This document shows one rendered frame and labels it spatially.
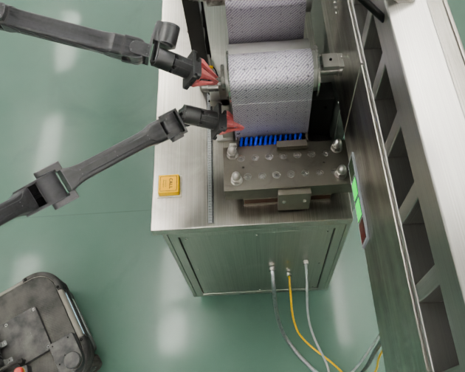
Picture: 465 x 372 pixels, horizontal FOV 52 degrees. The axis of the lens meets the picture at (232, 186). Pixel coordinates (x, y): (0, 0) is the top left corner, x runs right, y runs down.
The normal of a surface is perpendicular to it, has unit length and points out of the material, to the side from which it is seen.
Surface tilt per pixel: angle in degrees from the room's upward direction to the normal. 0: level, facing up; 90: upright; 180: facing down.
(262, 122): 91
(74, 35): 33
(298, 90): 90
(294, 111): 91
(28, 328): 0
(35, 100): 0
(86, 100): 0
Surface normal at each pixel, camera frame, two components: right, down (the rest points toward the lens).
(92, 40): 0.19, 0.01
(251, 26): 0.04, 0.89
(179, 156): -0.07, -0.48
